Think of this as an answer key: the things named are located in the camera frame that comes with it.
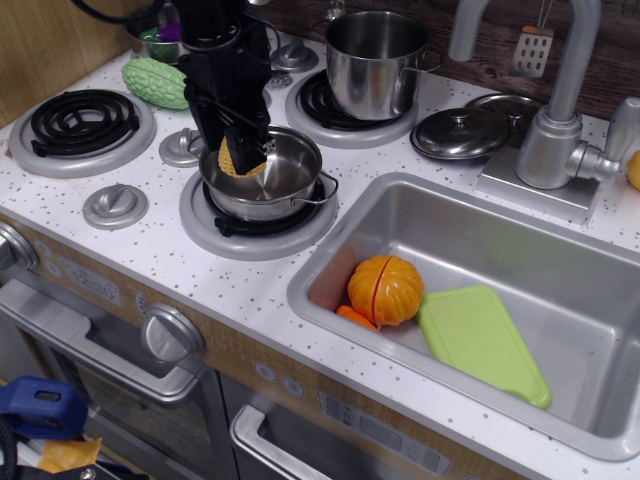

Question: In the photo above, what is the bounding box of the steel pot lid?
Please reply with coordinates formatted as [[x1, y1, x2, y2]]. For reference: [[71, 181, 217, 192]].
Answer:
[[465, 93, 543, 149], [410, 107, 510, 161]]

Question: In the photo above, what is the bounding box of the yellow tape piece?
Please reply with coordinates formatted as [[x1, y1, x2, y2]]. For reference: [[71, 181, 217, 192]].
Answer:
[[37, 438, 102, 474]]

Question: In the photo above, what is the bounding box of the green toy bitter gourd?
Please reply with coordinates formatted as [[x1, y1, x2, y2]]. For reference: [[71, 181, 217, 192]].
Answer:
[[121, 57, 189, 110]]

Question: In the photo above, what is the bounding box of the steel bowl with vegetables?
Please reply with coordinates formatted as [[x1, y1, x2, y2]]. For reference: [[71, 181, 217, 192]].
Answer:
[[126, 1, 183, 66]]

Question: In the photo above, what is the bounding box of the front left black burner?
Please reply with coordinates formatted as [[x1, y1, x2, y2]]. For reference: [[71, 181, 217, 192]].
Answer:
[[8, 89, 156, 179]]

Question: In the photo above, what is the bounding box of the orange toy pumpkin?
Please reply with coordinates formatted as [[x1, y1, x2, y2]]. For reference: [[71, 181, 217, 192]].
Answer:
[[347, 255, 425, 327]]

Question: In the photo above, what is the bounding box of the right oven door handle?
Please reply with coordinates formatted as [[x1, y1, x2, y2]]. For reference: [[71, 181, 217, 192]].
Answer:
[[230, 405, 327, 480]]

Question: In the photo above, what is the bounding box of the grey toy faucet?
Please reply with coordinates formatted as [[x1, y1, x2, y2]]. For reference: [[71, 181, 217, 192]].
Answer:
[[477, 1, 639, 224]]

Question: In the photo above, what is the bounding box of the black cable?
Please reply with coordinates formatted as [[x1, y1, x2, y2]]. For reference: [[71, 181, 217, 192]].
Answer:
[[0, 414, 21, 480]]

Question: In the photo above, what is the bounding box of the yellow toy fruit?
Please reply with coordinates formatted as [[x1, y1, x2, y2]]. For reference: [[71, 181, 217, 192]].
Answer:
[[627, 151, 640, 190]]

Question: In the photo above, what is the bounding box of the black burner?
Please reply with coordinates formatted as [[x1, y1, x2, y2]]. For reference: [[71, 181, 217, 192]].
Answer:
[[179, 173, 338, 261], [285, 70, 419, 150], [8, 89, 156, 179]]

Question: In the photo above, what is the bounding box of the oven door handle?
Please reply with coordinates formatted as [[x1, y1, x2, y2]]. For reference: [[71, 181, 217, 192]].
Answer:
[[1, 280, 199, 408], [230, 405, 327, 480]]

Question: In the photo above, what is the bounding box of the hanging toy spatula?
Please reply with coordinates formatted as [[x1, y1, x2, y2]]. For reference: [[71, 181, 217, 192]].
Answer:
[[508, 1, 554, 79]]

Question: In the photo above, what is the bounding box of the orange toy slice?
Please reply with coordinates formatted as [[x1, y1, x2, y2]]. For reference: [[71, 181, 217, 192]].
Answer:
[[335, 305, 380, 333]]

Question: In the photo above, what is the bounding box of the steel masher utensil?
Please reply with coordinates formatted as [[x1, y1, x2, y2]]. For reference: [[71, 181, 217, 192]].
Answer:
[[266, 70, 293, 90]]

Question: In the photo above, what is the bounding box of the grey stove knob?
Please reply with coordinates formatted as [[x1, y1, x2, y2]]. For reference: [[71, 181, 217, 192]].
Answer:
[[271, 38, 319, 73], [83, 184, 149, 230], [159, 128, 205, 168]]

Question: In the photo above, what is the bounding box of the blue clamp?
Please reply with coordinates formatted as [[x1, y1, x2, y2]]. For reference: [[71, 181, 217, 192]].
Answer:
[[1, 376, 88, 440]]

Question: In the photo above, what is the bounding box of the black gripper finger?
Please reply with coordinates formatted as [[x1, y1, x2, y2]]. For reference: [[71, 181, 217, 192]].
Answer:
[[227, 127, 273, 175], [189, 97, 230, 152]]

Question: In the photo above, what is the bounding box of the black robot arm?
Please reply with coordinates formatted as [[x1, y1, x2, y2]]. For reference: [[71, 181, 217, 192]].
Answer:
[[173, 1, 275, 175]]

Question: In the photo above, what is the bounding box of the small steel pan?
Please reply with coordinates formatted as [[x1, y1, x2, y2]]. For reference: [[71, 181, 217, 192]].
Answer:
[[199, 126, 338, 222]]

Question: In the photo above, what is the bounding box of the round oven dial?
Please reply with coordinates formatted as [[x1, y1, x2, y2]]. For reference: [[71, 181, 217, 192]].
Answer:
[[140, 302, 205, 364]]

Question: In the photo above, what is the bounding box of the grey stove knob back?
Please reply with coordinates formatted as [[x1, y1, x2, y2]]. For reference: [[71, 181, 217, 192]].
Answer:
[[271, 38, 319, 73]]

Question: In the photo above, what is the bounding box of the grey stove knob middle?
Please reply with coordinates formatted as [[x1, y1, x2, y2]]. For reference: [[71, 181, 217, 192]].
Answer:
[[159, 128, 205, 168]]

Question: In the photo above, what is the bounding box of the left edge oven dial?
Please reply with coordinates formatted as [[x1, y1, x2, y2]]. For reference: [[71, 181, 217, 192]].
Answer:
[[0, 222, 39, 271]]

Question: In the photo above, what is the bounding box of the steel pot lid front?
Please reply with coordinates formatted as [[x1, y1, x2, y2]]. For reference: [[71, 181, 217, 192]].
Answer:
[[410, 107, 510, 161]]

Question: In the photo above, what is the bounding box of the tall steel pot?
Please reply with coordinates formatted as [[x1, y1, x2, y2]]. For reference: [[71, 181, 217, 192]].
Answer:
[[325, 11, 443, 121]]

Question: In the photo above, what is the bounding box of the left oven door handle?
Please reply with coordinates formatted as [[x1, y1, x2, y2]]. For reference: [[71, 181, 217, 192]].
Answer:
[[1, 280, 199, 408]]

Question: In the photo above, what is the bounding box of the back right black burner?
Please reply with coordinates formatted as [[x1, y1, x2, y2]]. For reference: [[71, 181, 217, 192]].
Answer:
[[285, 70, 419, 150]]

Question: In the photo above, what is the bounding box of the steel pot lid back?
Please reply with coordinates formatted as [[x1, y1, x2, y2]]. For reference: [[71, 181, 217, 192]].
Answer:
[[465, 93, 543, 149]]

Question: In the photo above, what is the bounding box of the front right black burner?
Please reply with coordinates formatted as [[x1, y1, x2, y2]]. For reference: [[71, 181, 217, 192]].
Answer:
[[179, 173, 338, 261]]

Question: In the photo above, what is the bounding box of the green cutting board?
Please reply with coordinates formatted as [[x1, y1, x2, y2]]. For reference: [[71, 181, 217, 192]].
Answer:
[[416, 285, 552, 410]]

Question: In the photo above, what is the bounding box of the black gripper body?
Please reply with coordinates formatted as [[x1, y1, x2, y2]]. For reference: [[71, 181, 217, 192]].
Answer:
[[179, 29, 271, 128]]

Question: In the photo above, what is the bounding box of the grey stove knob front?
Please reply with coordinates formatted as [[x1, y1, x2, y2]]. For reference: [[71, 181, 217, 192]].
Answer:
[[83, 184, 149, 230]]

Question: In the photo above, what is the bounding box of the yellow toy corn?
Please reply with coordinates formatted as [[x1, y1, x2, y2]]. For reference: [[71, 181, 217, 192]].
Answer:
[[218, 138, 267, 179]]

